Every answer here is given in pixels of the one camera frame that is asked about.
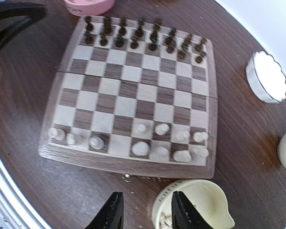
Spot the white king chess piece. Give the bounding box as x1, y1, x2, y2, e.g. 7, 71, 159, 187
132, 141, 150, 156

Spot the dark pawn chess piece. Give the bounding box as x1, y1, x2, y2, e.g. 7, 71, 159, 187
195, 52, 206, 64

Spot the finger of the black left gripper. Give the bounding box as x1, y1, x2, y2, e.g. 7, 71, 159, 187
0, 4, 47, 50

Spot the pink cat ear bowl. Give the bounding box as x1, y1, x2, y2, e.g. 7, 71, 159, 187
64, 0, 115, 17

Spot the white pawn chess piece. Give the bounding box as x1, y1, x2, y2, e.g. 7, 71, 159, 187
193, 132, 209, 143
134, 124, 147, 135

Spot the cream cat ear bowl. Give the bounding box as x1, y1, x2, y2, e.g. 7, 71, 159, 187
152, 179, 235, 229

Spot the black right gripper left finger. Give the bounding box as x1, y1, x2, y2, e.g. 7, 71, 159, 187
85, 192, 124, 229

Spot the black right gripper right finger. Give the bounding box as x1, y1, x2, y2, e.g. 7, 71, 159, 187
171, 191, 212, 229

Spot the wooden chess board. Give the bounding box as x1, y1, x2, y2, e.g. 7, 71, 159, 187
38, 16, 218, 179

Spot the white scalloped bowl black rim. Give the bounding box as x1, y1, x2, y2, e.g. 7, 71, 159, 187
245, 51, 286, 104

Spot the white rook chess piece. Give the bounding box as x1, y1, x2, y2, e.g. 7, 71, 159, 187
192, 147, 209, 158
66, 133, 84, 146

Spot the dark rook chess piece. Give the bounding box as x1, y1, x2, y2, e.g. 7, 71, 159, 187
194, 38, 207, 52

